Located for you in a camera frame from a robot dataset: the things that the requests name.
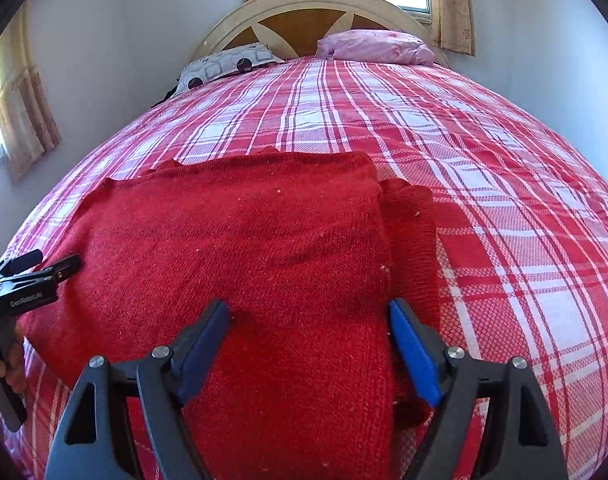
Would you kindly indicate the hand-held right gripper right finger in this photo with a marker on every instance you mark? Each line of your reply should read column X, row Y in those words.
column 415, row 350

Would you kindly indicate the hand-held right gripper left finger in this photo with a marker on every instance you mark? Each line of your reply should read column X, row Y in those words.
column 204, row 345

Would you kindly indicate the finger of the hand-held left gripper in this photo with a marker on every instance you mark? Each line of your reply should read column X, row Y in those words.
column 19, row 262
column 59, row 267

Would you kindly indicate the red knitted sweater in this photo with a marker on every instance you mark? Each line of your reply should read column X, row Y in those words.
column 234, row 260

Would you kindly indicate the person's left hand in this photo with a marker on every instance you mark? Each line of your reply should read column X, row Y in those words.
column 14, row 365

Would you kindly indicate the bed with red plaid sheet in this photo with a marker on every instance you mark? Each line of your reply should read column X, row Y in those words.
column 484, row 185

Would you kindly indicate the dark cloth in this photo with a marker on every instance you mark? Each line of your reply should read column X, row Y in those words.
column 165, row 96

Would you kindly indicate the grey patterned pillow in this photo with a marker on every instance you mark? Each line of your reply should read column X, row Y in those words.
column 219, row 67

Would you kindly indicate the pink floral pillow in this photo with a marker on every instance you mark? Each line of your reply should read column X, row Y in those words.
column 374, row 46

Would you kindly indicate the cream and wood headboard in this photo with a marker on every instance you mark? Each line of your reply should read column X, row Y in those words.
column 294, row 30

